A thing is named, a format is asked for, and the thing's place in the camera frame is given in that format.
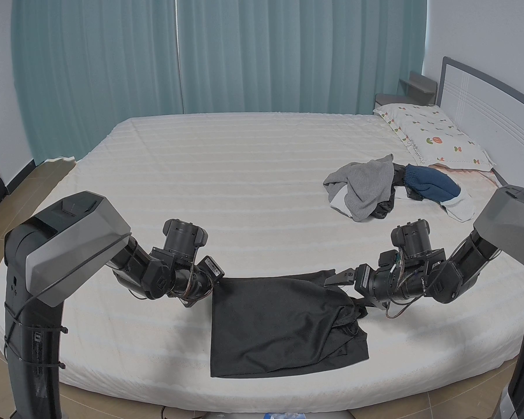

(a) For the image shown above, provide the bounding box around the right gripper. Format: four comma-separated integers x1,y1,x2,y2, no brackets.
323,269,425,311

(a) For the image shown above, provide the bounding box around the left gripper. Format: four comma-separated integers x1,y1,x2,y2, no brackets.
170,269,215,308

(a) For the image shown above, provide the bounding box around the black long-sleeved top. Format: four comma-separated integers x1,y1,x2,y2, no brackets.
210,269,370,379

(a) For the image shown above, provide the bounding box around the bed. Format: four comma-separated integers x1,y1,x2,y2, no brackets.
0,56,524,409

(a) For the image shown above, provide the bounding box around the white garment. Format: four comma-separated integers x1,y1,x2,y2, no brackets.
441,190,476,222
330,190,354,217

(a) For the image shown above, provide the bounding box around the black garment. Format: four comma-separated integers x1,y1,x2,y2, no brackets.
371,164,422,219

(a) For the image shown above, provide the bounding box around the grey garment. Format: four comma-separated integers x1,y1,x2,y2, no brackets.
323,155,396,222

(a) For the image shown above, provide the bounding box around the dark blue garment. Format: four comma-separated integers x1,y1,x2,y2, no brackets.
404,164,459,203

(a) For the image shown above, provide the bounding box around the white printed pillow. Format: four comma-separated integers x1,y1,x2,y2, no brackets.
373,103,496,172

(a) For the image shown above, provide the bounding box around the grey bedside table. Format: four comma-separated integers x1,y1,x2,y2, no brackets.
374,71,438,111

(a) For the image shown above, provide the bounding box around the blue-green curtain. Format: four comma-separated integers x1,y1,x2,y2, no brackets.
11,0,184,165
177,0,429,114

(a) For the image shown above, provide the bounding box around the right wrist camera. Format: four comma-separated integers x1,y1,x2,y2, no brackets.
353,264,373,296

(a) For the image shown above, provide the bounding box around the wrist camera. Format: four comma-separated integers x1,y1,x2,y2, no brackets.
353,264,373,296
199,256,225,283

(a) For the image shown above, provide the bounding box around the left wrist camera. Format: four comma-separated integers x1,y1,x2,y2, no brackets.
199,256,225,283

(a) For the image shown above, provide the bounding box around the black cable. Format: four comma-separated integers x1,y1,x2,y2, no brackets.
159,405,201,419

